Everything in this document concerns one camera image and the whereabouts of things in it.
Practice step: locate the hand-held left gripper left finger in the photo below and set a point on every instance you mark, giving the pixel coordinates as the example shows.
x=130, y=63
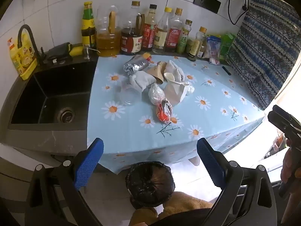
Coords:
x=90, y=162

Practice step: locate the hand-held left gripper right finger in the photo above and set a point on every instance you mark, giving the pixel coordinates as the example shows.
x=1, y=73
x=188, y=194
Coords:
x=209, y=162

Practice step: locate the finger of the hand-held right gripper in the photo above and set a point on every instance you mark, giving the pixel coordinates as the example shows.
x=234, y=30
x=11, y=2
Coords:
x=285, y=114
x=279, y=122

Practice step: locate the black bagged trash bin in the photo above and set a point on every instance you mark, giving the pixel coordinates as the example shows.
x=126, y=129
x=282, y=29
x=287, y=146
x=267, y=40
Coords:
x=149, y=183

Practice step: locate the red white snack wrapper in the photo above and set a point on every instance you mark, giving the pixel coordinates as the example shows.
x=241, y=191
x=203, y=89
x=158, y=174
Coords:
x=164, y=111

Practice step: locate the white paper bag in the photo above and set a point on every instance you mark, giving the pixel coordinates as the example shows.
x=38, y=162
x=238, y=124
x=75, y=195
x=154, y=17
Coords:
x=175, y=91

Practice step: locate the clear plastic bag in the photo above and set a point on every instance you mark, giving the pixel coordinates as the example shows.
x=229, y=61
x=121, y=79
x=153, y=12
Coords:
x=155, y=94

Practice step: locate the silver foil snack packet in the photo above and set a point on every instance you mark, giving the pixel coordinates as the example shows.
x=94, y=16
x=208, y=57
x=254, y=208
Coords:
x=136, y=66

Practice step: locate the person's right hand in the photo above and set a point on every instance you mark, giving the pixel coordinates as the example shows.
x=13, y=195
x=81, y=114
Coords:
x=288, y=167

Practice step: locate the blue daisy print tablecloth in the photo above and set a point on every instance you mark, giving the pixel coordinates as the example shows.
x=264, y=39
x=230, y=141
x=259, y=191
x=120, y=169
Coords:
x=131, y=131

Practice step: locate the blue patterned cloth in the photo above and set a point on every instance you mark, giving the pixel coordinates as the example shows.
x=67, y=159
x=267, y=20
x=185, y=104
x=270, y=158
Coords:
x=265, y=51

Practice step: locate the clear plastic cup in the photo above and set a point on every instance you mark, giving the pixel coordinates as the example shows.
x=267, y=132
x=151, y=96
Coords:
x=127, y=96

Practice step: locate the black kitchen sink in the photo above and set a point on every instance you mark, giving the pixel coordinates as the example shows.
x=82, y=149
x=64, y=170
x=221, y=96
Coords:
x=54, y=94

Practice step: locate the green packet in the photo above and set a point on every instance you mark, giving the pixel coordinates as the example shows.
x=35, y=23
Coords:
x=226, y=44

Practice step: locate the white sock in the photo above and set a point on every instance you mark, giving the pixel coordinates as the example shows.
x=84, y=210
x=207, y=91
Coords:
x=142, y=82

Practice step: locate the blue white packet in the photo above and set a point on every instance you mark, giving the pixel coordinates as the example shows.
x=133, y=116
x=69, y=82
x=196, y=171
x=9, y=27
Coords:
x=214, y=49

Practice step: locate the brown paper cup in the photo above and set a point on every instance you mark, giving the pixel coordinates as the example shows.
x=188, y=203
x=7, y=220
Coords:
x=156, y=71

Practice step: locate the slim clear gold cap bottle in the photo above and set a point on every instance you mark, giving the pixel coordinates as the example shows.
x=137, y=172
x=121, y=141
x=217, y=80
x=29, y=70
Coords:
x=195, y=46

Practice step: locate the yellow sponge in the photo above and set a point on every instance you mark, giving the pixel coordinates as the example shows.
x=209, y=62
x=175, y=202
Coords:
x=77, y=50

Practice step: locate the orange snack wrapper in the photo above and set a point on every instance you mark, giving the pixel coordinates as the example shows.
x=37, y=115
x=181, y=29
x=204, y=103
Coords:
x=147, y=57

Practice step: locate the clear cooking oil jug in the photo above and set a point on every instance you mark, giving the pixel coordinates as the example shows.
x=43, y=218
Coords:
x=108, y=40

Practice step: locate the yellow detergent pouch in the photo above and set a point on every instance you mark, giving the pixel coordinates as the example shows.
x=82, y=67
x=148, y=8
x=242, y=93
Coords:
x=22, y=58

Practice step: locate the gold cap red label bottle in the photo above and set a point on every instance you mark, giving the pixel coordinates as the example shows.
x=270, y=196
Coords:
x=174, y=34

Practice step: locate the yellow cap clear bottle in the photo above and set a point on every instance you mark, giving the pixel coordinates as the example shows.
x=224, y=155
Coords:
x=161, y=35

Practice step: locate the green yellow label bottle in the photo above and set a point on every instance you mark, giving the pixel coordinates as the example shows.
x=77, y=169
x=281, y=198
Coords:
x=88, y=26

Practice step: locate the black faucet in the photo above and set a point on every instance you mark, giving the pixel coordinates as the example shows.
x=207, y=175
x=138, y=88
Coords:
x=31, y=37

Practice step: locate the black cap red label bottle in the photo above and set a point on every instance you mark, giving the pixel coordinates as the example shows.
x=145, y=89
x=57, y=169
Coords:
x=149, y=31

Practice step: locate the black wall socket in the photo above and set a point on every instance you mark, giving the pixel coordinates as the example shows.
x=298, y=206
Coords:
x=207, y=1

